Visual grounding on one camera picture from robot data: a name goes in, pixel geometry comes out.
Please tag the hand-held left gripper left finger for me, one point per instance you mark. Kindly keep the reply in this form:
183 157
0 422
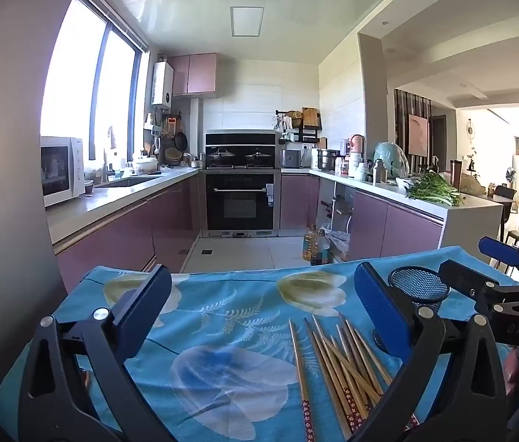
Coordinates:
147 304

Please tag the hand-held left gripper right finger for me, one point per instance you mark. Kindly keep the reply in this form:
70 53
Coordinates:
379 313

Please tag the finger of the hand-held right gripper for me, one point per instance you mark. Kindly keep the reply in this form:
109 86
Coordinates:
459 276
501 251

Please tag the black mesh holder cup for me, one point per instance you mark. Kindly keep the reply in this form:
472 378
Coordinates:
418 281

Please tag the pile of wooden chopsticks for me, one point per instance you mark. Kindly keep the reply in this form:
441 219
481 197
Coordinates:
333 373

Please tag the black bar stool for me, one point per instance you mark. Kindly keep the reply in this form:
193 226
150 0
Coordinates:
517 238

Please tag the blue floral tablecloth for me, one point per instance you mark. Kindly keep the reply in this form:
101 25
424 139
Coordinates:
218 331

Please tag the purple kitchen base cabinets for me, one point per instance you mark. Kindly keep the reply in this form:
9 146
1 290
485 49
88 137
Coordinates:
140 225
393 225

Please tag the dark oil bottle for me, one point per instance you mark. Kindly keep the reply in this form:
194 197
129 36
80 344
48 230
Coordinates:
321 251

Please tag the brown tumbler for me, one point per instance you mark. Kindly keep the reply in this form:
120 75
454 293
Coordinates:
455 174

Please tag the bunch of green vegetables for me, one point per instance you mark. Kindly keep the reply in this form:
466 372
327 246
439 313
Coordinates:
434 189

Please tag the yellow oil bottle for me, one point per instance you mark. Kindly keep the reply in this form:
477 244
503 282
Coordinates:
308 246

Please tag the steel thermos flask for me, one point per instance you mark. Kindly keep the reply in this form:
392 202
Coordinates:
378 172

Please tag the mint green appliance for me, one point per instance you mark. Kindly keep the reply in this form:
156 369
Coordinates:
390 159

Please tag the white casserole pot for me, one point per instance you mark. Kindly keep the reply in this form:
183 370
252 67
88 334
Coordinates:
144 165

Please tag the black integrated stove oven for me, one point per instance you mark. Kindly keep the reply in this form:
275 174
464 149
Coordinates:
241 202

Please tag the steel sink faucet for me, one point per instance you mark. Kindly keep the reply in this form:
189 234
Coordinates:
105 170

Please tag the white microwave oven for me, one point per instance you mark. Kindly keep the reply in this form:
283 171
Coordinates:
64 170

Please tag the steel stock pot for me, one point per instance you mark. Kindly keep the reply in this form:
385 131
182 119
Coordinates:
327 160

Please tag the wooden slat partition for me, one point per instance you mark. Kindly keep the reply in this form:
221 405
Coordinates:
401 119

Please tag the black lidded cooking pot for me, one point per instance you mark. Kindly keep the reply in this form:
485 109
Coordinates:
221 156
258 156

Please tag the hanging frying pan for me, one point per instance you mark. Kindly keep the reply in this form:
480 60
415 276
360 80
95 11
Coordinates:
181 140

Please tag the pink electric kettle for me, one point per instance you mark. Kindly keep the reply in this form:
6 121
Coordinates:
356 143

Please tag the silver box appliance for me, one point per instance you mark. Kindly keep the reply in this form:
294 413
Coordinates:
291 159

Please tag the wooden cutting board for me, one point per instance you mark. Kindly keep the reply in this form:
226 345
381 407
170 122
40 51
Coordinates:
310 117

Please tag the white water heater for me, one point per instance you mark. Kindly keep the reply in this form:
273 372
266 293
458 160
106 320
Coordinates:
162 84

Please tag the kitchen window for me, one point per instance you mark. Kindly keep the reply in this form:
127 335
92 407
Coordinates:
80 78

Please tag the square ceiling light panel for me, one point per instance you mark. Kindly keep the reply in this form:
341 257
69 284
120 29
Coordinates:
246 21

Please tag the wall clock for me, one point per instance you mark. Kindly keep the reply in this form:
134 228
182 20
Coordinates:
470 130

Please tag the pink wall picture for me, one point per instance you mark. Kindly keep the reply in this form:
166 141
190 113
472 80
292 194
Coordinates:
418 134

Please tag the black wall rack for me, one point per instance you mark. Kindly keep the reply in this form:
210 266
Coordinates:
308 134

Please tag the purple wall cabinet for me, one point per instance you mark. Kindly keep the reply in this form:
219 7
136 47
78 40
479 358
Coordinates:
193 73

